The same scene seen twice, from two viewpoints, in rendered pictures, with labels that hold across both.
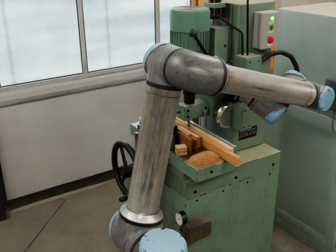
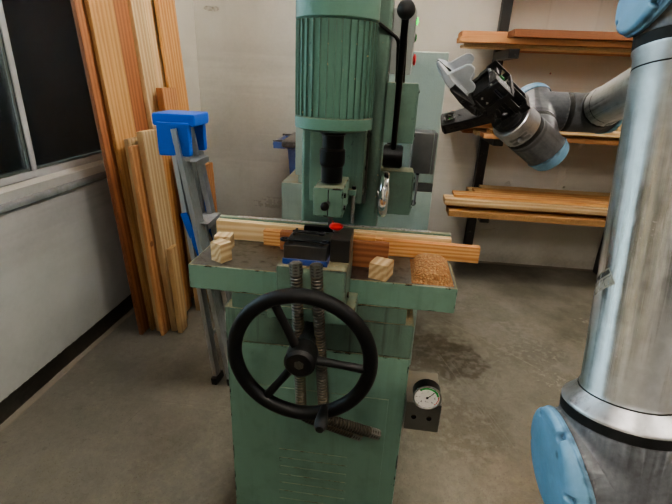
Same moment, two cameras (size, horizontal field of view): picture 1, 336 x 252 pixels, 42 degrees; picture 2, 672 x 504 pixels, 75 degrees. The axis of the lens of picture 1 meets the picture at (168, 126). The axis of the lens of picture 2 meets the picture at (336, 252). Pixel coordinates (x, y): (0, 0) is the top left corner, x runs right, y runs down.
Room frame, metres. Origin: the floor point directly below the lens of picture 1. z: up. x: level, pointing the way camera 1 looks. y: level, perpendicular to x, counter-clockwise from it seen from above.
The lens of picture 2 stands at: (1.28, 0.70, 1.31)
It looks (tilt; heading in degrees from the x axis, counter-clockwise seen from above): 22 degrees down; 308
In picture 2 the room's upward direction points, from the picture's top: 3 degrees clockwise
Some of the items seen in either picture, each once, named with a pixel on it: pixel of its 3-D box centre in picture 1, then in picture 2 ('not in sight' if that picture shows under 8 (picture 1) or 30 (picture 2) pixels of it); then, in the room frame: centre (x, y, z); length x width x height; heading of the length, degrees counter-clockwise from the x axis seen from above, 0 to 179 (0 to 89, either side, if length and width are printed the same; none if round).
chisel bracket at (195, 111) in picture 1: (192, 110); (332, 198); (1.94, -0.12, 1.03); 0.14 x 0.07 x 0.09; 122
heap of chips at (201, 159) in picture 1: (204, 156); (431, 264); (1.68, -0.16, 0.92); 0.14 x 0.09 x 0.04; 122
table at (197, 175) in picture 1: (170, 147); (322, 277); (1.88, -0.01, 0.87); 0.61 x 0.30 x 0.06; 32
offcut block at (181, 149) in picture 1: (181, 149); (381, 268); (1.75, -0.06, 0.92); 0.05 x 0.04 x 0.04; 104
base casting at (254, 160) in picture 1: (208, 156); (333, 280); (2.00, -0.20, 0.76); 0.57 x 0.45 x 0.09; 122
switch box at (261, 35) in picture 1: (265, 29); (402, 43); (1.98, -0.45, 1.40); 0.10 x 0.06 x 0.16; 122
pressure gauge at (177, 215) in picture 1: (182, 219); (426, 396); (1.60, -0.06, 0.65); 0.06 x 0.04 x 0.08; 32
